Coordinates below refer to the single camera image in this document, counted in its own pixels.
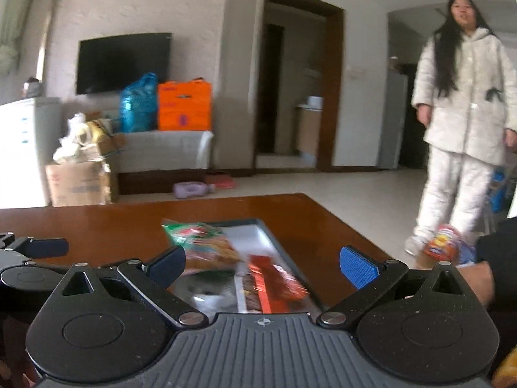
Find small dark framed object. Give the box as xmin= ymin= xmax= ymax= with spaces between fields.
xmin=22 ymin=77 xmax=43 ymax=98

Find tape roll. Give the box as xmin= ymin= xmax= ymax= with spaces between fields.
xmin=83 ymin=121 xmax=106 ymax=144

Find clear bag of dark seeds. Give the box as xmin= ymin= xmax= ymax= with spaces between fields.
xmin=178 ymin=271 xmax=239 ymax=320

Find large cardboard box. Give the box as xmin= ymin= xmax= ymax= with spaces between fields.
xmin=45 ymin=161 xmax=114 ymax=207

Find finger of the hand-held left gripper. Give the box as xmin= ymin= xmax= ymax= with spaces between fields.
xmin=0 ymin=232 xmax=69 ymax=265

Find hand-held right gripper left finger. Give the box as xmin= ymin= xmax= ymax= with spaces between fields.
xmin=60 ymin=246 xmax=211 ymax=326

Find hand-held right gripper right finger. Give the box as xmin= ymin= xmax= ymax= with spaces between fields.
xmin=317 ymin=245 xmax=465 ymax=326

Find purple bottle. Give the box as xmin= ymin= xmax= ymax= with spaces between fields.
xmin=173 ymin=182 xmax=216 ymax=199

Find red yellow snack can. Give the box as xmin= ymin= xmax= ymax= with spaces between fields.
xmin=424 ymin=224 xmax=463 ymax=263

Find dark cloth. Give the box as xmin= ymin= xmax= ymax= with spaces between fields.
xmin=477 ymin=218 xmax=517 ymax=269

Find pale curtain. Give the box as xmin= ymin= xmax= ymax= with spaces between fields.
xmin=0 ymin=0 xmax=43 ymax=75

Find white small fridge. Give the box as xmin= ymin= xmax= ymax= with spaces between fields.
xmin=0 ymin=97 xmax=63 ymax=209

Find black flat television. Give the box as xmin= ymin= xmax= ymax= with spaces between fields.
xmin=76 ymin=32 xmax=172 ymax=95

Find dark wooden TV cabinet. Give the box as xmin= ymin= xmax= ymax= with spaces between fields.
xmin=117 ymin=167 xmax=211 ymax=195

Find white plastic bag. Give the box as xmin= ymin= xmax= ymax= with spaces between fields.
xmin=52 ymin=113 xmax=101 ymax=164

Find small cardboard box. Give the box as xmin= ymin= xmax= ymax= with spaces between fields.
xmin=87 ymin=119 xmax=126 ymax=156

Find orange paper bag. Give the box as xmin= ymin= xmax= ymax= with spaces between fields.
xmin=157 ymin=80 xmax=213 ymax=132

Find kitchen counter cabinet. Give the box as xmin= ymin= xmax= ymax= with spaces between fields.
xmin=295 ymin=105 xmax=324 ymax=158

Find pink slippers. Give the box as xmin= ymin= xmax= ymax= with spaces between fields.
xmin=206 ymin=174 xmax=237 ymax=190

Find blue plastic bag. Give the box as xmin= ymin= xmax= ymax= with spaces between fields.
xmin=120 ymin=73 xmax=159 ymax=133

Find blue shallow box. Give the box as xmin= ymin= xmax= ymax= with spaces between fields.
xmin=165 ymin=218 xmax=324 ymax=316

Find red snack bar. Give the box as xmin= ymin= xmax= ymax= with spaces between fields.
xmin=246 ymin=254 xmax=310 ymax=312

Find green cracker bag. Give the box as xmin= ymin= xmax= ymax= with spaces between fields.
xmin=162 ymin=218 xmax=243 ymax=271

